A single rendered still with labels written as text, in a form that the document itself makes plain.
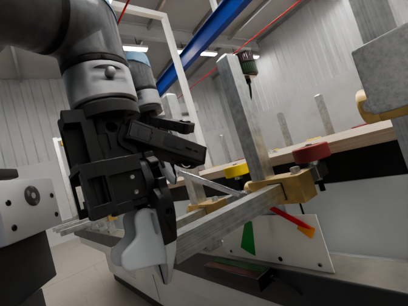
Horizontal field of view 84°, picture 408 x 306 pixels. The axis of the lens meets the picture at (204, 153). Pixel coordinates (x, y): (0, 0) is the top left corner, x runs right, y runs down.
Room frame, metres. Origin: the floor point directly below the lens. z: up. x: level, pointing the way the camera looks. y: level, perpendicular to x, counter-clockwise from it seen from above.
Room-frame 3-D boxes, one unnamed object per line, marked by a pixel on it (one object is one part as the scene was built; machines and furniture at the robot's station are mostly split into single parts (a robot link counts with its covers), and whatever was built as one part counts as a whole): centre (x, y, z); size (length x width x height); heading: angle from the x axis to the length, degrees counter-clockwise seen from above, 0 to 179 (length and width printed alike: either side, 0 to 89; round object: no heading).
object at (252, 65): (0.51, -0.14, 1.11); 0.06 x 0.06 x 0.02
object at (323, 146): (0.54, -0.24, 0.85); 0.08 x 0.08 x 0.11
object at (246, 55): (0.51, -0.14, 1.14); 0.06 x 0.06 x 0.02
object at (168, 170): (0.59, 0.12, 0.95); 0.06 x 0.03 x 0.09; 60
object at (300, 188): (0.46, -0.12, 0.85); 0.14 x 0.06 x 0.05; 40
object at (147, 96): (0.60, 0.11, 1.14); 0.08 x 0.08 x 0.05
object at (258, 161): (0.48, -0.10, 0.91); 0.04 x 0.04 x 0.48; 40
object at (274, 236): (0.49, -0.07, 0.75); 0.26 x 0.01 x 0.10; 40
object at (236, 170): (0.74, -0.08, 0.85); 0.08 x 0.08 x 0.11
